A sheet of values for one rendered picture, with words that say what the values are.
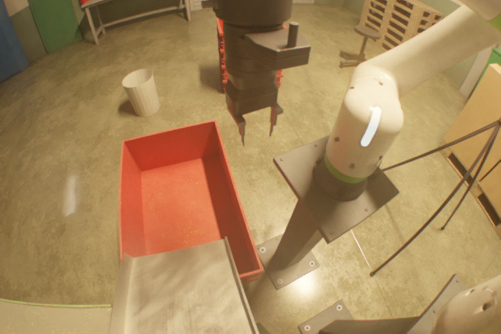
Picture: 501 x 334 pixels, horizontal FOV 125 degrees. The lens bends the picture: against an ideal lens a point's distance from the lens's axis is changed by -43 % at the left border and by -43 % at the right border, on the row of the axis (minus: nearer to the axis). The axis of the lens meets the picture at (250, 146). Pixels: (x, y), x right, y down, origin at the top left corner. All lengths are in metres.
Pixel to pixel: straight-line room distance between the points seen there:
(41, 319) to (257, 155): 1.64
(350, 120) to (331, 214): 0.23
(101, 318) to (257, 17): 0.56
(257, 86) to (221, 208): 0.69
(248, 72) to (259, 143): 1.58
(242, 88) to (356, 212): 0.40
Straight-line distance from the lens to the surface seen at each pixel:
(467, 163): 2.54
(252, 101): 0.33
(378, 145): 0.44
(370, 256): 1.62
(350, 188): 0.55
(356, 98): 0.43
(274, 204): 1.56
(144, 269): 0.61
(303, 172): 0.59
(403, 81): 0.55
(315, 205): 0.55
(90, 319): 0.55
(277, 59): 0.22
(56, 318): 0.61
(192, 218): 0.94
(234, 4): 0.25
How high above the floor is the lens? 1.39
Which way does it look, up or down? 50 degrees down
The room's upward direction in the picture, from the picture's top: 1 degrees clockwise
